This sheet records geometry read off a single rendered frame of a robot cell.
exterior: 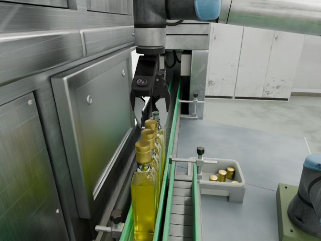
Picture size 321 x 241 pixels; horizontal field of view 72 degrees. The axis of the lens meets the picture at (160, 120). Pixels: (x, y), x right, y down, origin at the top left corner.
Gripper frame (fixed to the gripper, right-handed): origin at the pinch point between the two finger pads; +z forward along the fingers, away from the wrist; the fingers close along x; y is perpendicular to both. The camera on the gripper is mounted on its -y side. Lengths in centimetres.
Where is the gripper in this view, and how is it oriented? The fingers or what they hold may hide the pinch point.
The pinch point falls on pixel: (150, 125)
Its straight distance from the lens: 59.7
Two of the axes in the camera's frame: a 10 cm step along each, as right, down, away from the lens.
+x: -9.9, -0.4, 1.0
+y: 1.0, -4.1, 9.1
